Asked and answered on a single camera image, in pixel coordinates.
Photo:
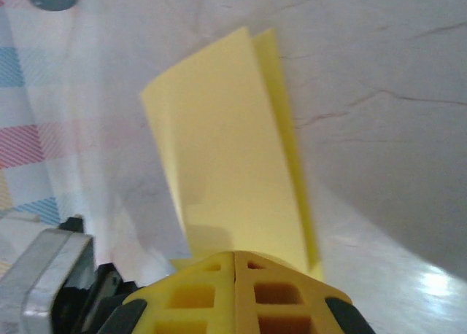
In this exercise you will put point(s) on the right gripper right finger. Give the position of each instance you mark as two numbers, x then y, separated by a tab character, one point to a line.
313	312

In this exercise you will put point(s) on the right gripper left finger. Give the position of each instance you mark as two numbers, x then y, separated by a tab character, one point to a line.
182	305

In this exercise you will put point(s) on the yellow paper sheet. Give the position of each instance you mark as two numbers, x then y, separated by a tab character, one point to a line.
226	148

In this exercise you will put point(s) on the grey metal clamp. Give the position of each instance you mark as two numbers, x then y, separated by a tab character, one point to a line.
40	275

